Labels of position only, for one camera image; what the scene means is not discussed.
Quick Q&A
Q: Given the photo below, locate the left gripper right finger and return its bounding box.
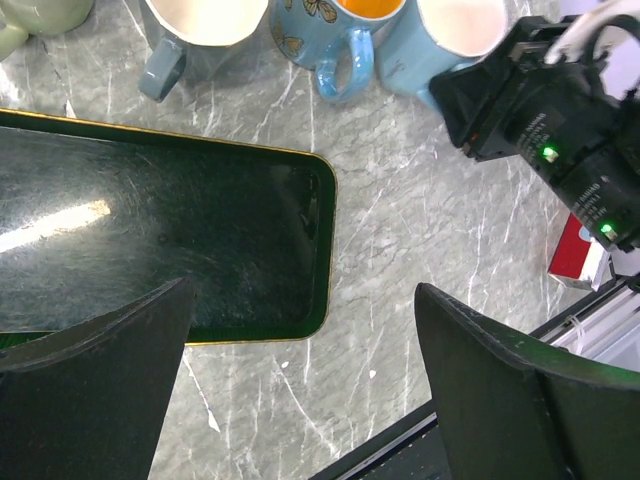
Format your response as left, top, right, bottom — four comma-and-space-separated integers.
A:
414, 283, 639, 479

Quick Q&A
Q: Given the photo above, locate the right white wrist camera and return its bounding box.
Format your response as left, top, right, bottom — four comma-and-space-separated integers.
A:
544, 0, 639, 100

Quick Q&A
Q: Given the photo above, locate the pale green mug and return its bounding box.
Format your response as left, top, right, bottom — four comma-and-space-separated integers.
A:
1, 0, 94, 61

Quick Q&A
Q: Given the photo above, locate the light blue hexagonal mug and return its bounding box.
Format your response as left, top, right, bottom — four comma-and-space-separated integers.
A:
376, 0, 508, 109

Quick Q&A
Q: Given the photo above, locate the blue mug tan rim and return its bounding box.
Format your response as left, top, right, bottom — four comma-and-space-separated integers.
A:
269, 0, 405, 104

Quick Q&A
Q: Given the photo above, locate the dark grey mug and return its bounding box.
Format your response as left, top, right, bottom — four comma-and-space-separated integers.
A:
138, 0, 269, 102

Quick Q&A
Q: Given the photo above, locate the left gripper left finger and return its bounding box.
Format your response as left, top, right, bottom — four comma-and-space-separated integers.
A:
1, 278, 196, 479

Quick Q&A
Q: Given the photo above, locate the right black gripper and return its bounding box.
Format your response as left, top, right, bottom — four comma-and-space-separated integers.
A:
428, 15, 631, 186

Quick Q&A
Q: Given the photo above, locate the black serving tray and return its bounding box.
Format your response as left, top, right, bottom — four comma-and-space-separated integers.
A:
1, 109, 337, 348

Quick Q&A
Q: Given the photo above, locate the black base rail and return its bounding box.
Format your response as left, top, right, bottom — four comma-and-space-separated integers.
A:
311, 401, 452, 480

